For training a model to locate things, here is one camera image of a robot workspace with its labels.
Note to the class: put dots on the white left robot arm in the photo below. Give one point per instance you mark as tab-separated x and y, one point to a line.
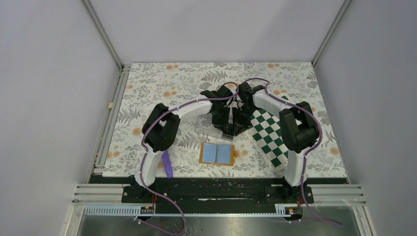
161	127

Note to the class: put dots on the left aluminium frame post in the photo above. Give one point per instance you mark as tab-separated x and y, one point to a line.
102	33

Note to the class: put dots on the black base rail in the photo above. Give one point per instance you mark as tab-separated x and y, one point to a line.
204	195

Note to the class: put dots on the floral patterned table mat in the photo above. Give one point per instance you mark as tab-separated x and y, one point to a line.
148	84

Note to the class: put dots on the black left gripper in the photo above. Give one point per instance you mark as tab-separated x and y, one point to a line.
222	125

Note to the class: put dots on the right aluminium frame post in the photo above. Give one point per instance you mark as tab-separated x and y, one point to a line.
330	32

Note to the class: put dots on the clear acrylic card box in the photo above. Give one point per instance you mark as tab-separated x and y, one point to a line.
204	126

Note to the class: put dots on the green white chessboard mat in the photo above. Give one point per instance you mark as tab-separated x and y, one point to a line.
265	135

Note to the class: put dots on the aluminium frame post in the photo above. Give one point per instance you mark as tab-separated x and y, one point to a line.
102	33
330	32

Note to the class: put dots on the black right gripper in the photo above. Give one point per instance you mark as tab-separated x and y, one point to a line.
236	120

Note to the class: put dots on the purple marker pen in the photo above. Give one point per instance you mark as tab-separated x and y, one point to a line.
167	164

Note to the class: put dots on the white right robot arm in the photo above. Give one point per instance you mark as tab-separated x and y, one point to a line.
299	128

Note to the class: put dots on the orange leather card holder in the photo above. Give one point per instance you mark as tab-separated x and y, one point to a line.
217	154

